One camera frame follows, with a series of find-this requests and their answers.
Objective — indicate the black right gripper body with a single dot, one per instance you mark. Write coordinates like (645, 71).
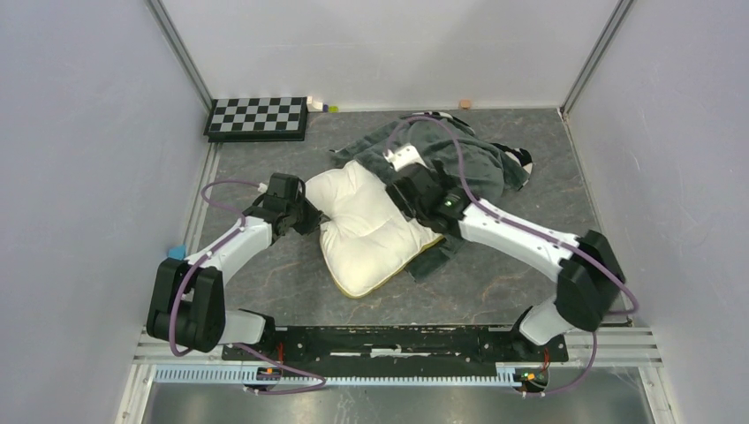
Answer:
(419, 214)

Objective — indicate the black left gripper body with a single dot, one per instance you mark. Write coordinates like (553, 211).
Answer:
(305, 216)

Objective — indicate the zebra striped pillowcase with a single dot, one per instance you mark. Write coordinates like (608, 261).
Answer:
(490, 169)

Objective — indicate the white pillow with yellow edge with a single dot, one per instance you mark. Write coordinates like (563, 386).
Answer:
(365, 239)

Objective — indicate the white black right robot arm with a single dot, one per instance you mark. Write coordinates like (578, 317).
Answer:
(584, 269)

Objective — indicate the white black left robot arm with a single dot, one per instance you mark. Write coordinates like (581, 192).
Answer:
(187, 308)

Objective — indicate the black white checkerboard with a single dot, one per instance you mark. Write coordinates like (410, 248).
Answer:
(264, 119)

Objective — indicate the small cream toy block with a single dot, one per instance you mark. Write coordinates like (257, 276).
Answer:
(315, 104)

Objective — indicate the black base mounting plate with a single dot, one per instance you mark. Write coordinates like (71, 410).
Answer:
(405, 351)

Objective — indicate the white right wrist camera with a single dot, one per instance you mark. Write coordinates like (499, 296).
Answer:
(403, 157)

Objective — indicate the blue clip on wall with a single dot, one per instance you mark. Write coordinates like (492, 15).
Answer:
(177, 252)

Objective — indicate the light blue cable comb strip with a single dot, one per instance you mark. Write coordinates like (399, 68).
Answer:
(250, 375)

